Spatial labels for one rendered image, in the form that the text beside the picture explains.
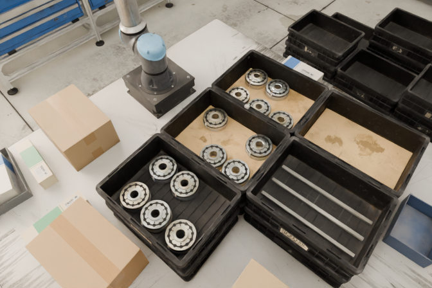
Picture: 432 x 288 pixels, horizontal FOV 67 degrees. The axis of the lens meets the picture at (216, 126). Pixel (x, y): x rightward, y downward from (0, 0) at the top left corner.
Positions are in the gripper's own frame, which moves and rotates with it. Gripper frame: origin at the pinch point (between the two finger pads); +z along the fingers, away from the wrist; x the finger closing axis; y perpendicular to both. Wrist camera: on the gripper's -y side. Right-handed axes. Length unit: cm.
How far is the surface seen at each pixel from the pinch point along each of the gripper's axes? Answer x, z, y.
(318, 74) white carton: 9, 32, 61
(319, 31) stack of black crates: 77, 62, 24
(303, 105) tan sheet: -15, 28, 69
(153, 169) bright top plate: -81, 25, 48
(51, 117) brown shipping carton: -95, 26, -2
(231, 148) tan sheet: -53, 28, 61
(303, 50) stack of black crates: 52, 62, 29
